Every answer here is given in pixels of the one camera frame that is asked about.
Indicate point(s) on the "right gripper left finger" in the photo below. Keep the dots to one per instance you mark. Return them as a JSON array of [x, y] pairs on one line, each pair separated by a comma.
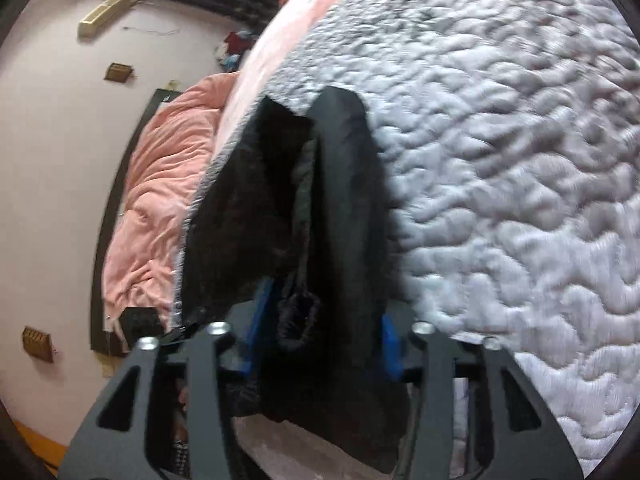
[[129, 432]]

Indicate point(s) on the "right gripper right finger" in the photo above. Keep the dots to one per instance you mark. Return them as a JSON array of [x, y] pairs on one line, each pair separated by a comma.
[[510, 431]]

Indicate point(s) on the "black pants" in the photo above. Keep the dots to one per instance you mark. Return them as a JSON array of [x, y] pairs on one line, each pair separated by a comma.
[[296, 220]]

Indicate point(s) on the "pink blanket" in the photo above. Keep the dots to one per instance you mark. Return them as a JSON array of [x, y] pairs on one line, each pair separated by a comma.
[[169, 160]]

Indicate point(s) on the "grey quilted bedspread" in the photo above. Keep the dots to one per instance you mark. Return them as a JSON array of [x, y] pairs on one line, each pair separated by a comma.
[[509, 132]]

